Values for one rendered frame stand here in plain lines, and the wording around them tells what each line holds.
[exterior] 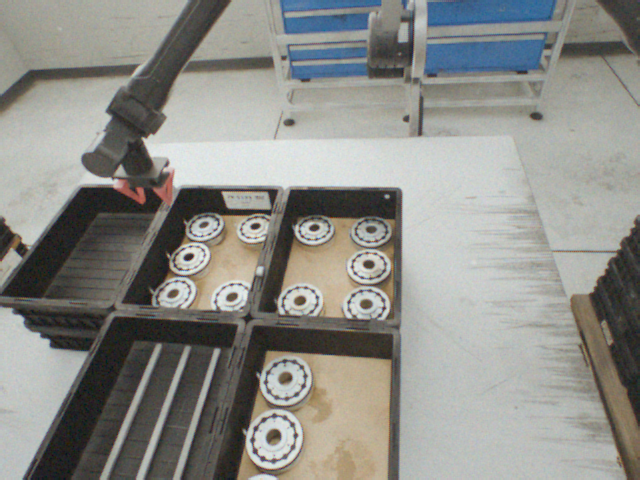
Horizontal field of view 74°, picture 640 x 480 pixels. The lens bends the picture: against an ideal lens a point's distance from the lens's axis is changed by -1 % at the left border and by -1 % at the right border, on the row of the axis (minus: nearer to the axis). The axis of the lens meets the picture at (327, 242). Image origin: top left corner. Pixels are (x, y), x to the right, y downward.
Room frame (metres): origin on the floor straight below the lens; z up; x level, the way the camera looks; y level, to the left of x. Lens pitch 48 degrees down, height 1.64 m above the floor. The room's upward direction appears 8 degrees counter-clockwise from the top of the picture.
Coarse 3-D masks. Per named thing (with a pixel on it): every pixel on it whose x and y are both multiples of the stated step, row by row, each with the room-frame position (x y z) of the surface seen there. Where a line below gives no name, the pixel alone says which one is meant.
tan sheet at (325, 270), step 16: (336, 224) 0.80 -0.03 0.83; (352, 224) 0.79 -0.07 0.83; (336, 240) 0.74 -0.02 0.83; (304, 256) 0.70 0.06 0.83; (320, 256) 0.69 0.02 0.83; (336, 256) 0.69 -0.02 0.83; (288, 272) 0.66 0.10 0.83; (304, 272) 0.65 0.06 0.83; (320, 272) 0.64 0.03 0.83; (336, 272) 0.64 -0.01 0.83; (320, 288) 0.60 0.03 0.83; (336, 288) 0.59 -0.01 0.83; (352, 288) 0.58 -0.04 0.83; (384, 288) 0.57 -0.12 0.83; (336, 304) 0.55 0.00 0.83
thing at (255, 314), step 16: (288, 192) 0.83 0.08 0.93; (384, 192) 0.79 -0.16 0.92; (400, 192) 0.78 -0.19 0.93; (400, 208) 0.72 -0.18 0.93; (400, 224) 0.67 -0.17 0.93; (272, 240) 0.68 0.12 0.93; (400, 240) 0.62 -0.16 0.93; (272, 256) 0.63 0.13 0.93; (400, 256) 0.58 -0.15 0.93; (400, 272) 0.54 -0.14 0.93; (400, 288) 0.50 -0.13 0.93; (256, 304) 0.50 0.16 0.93; (400, 304) 0.46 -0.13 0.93; (288, 320) 0.46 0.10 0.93; (304, 320) 0.45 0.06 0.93; (320, 320) 0.45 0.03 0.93; (336, 320) 0.44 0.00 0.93; (368, 320) 0.43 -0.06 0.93; (384, 320) 0.43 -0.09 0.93; (400, 320) 0.42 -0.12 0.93
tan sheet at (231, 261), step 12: (228, 216) 0.88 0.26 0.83; (240, 216) 0.88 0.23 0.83; (228, 228) 0.84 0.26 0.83; (228, 240) 0.79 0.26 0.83; (216, 252) 0.75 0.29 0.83; (228, 252) 0.75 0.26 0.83; (240, 252) 0.74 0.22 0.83; (252, 252) 0.74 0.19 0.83; (216, 264) 0.71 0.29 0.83; (228, 264) 0.71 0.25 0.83; (240, 264) 0.70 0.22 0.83; (252, 264) 0.70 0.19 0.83; (168, 276) 0.70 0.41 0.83; (216, 276) 0.67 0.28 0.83; (228, 276) 0.67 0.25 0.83; (240, 276) 0.66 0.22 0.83; (252, 276) 0.66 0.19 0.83; (204, 288) 0.64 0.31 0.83; (216, 288) 0.64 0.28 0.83; (204, 300) 0.61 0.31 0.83
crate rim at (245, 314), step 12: (276, 204) 0.80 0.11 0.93; (276, 216) 0.75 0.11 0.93; (156, 228) 0.77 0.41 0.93; (264, 240) 0.68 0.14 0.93; (144, 252) 0.69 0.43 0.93; (264, 252) 0.64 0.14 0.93; (132, 276) 0.63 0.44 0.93; (120, 300) 0.56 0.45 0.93; (252, 300) 0.52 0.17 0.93; (156, 312) 0.52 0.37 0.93; (168, 312) 0.51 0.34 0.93; (180, 312) 0.51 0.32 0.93; (192, 312) 0.51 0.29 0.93; (204, 312) 0.50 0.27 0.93; (216, 312) 0.50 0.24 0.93; (228, 312) 0.49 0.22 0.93; (240, 312) 0.49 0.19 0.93
